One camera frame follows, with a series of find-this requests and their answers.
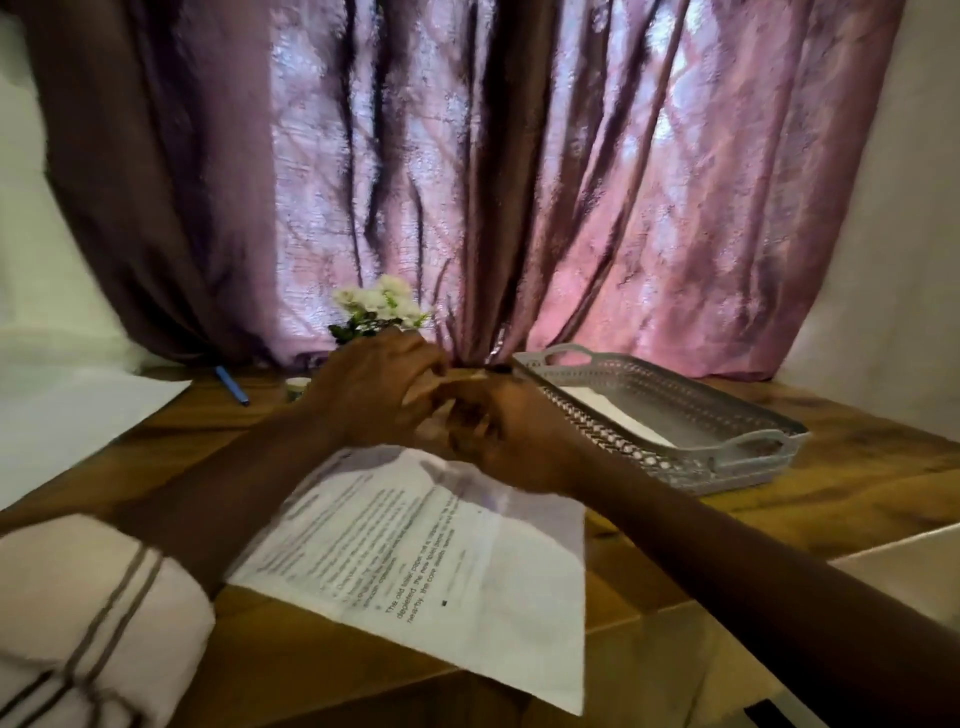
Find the person's left hand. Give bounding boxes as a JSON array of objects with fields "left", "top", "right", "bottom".
[{"left": 300, "top": 327, "right": 451, "bottom": 453}]

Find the person's right hand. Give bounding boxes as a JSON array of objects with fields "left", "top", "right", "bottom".
[{"left": 431, "top": 375, "right": 603, "bottom": 498}]

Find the person's left forearm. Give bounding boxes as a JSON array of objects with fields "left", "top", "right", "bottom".
[{"left": 111, "top": 408, "right": 354, "bottom": 601}]

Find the person's right forearm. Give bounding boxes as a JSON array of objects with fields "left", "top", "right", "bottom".
[{"left": 576, "top": 450, "right": 960, "bottom": 728}]

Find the white flower bouquet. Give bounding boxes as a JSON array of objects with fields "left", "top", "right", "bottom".
[{"left": 327, "top": 274, "right": 433, "bottom": 346}]

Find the white paper in tray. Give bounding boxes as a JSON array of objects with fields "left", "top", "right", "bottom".
[{"left": 558, "top": 385, "right": 678, "bottom": 450}]

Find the printed white paper sheet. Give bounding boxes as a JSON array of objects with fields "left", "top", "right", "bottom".
[{"left": 226, "top": 445, "right": 588, "bottom": 717}]

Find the blue pen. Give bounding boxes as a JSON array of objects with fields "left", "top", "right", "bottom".
[{"left": 214, "top": 365, "right": 252, "bottom": 408}]

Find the grey perforated plastic tray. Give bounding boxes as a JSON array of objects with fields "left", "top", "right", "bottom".
[{"left": 511, "top": 343, "right": 811, "bottom": 496}]

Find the mauve patterned curtain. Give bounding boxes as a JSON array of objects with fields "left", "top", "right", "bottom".
[{"left": 15, "top": 0, "right": 907, "bottom": 382}]

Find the large blank white paper sheet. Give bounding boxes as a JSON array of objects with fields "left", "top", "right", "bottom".
[{"left": 0, "top": 366, "right": 193, "bottom": 513}]

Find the white striped sleeve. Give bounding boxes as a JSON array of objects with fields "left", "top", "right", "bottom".
[{"left": 0, "top": 513, "right": 218, "bottom": 728}]

